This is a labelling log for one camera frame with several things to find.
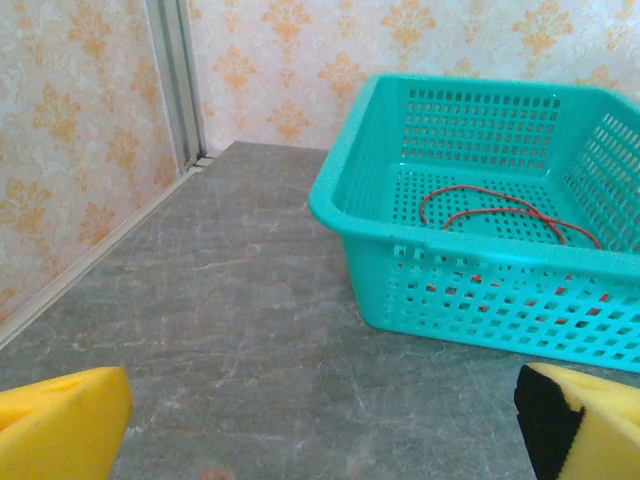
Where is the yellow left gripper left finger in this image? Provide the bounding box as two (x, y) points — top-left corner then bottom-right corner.
(0, 366), (134, 480)

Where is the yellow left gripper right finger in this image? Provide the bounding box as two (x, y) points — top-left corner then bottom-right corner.
(514, 362), (640, 480)

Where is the red cable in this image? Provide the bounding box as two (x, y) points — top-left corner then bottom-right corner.
(419, 184), (609, 321)

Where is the teal plastic basket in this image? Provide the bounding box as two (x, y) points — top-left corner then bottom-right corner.
(308, 73), (640, 375)

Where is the aluminium table side rail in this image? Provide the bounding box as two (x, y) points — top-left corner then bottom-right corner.
(0, 152), (217, 351)

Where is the aluminium frame post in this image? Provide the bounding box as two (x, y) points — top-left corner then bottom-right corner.
(144, 0), (209, 174)

